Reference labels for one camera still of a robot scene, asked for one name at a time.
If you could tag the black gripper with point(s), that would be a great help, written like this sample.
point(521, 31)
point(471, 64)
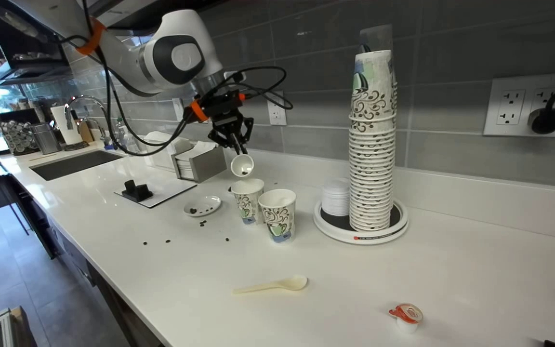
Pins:
point(232, 116)

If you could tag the white ceramic tea cup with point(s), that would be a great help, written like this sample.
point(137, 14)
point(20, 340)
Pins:
point(241, 166)

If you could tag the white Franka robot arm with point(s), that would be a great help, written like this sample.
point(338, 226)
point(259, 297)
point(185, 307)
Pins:
point(174, 55)

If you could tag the patterned paper coffee cup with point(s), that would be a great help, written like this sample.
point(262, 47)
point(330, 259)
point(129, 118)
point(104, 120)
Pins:
point(278, 216)
point(247, 203)

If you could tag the coffee bean pile on saucer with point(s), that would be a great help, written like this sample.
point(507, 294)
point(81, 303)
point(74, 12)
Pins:
point(193, 209)

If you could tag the patterned paper cup stack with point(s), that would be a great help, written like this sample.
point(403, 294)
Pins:
point(372, 147)

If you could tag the round white cup tray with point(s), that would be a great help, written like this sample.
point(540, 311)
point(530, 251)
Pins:
point(361, 236)

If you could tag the small red-topped creamer cup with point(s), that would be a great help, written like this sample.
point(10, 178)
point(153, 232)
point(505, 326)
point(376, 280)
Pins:
point(405, 315)

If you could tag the metal napkin dispenser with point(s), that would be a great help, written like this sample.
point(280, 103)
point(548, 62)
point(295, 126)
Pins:
point(201, 164)

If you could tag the white ceramic saucer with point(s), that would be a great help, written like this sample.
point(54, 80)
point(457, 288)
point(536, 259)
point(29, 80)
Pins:
point(203, 205)

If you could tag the small black block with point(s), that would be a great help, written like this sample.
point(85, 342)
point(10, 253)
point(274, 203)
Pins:
point(135, 191)

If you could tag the stack of white lids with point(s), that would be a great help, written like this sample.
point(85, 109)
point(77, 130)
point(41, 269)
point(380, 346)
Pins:
point(336, 201)

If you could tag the metal faucet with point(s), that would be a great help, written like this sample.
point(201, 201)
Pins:
point(97, 126)

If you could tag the dark counter sink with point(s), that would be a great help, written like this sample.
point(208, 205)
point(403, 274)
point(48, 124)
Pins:
point(75, 164)

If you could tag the white kettle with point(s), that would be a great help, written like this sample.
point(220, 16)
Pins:
point(66, 126)

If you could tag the dark overhead cabinet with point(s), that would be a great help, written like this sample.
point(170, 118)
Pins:
point(20, 39)

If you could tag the white outlet with plug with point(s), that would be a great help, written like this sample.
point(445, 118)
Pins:
point(509, 103)

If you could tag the white narrow wall outlet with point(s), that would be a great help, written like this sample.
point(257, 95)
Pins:
point(278, 116)

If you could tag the wooden frame rack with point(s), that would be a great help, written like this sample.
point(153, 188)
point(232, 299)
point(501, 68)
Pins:
point(0, 328)

